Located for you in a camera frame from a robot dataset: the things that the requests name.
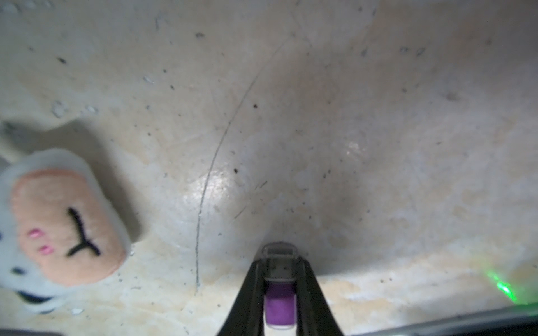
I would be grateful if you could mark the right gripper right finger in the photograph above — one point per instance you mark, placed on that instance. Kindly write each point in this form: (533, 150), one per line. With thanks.
(314, 314)

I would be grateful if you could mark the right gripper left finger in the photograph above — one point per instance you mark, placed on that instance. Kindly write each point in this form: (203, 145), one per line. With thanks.
(246, 315)

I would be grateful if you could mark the purple usb flash drive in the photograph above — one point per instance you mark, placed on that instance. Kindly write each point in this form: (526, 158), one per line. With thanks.
(280, 307)

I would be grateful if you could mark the small cow plush toy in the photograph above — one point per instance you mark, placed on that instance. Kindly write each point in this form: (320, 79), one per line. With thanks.
(59, 232)

